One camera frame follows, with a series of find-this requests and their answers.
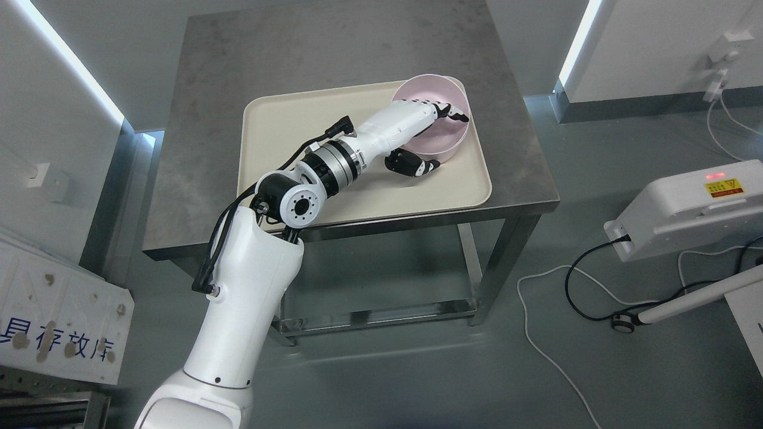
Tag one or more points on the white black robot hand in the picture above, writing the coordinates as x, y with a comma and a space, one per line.
387, 131

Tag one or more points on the pink bowl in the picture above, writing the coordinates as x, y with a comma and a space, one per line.
441, 89
440, 141

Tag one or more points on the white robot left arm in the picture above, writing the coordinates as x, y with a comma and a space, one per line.
254, 254

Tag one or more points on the cream plastic tray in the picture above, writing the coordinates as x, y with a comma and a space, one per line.
275, 126

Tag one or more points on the stainless steel table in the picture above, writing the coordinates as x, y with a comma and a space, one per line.
231, 58

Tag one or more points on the white stand leg with caster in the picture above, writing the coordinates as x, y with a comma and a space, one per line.
626, 322

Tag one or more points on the white device with warning label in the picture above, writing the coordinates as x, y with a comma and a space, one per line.
684, 211

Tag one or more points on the white sign board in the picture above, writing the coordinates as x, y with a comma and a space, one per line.
60, 320

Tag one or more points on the white wall plug right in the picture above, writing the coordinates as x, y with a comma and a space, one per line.
725, 51

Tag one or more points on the white wall socket left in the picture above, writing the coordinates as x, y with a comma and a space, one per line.
51, 184

